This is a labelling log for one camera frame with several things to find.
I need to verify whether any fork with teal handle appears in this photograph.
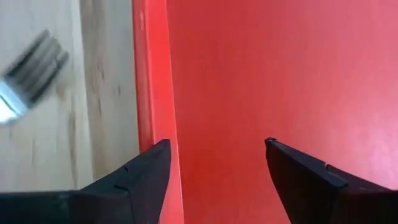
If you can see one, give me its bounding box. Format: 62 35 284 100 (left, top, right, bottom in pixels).
0 28 70 125

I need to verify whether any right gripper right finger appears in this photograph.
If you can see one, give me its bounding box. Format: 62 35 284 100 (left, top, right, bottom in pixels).
264 137 398 224

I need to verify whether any red plastic tray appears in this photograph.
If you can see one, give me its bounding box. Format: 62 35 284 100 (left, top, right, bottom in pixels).
132 0 398 224

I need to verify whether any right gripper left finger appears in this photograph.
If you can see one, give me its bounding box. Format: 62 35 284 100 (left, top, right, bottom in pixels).
0 139 172 224

